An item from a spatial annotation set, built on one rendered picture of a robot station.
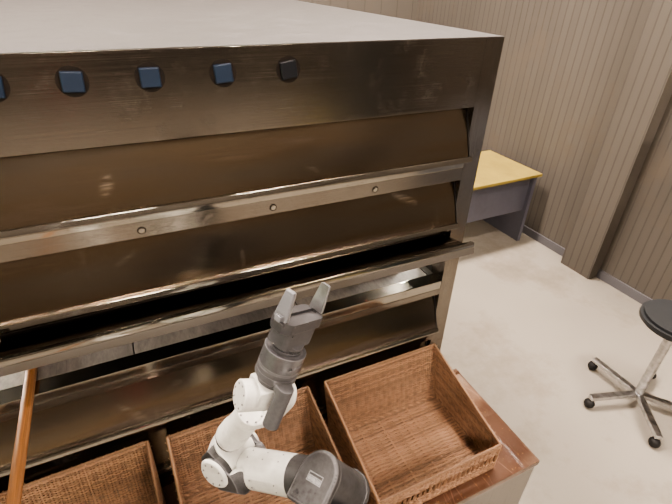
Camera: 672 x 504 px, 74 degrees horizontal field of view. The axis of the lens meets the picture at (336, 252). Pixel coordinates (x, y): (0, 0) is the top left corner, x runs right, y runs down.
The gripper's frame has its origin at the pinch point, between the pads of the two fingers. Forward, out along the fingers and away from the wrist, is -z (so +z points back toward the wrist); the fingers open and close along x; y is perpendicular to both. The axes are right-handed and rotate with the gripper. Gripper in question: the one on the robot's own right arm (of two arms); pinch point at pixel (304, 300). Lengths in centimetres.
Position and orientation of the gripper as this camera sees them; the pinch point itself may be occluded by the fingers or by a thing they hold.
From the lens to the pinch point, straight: 87.1
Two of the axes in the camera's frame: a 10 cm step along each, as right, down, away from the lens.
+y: -7.4, -4.7, 4.8
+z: -3.6, 8.8, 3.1
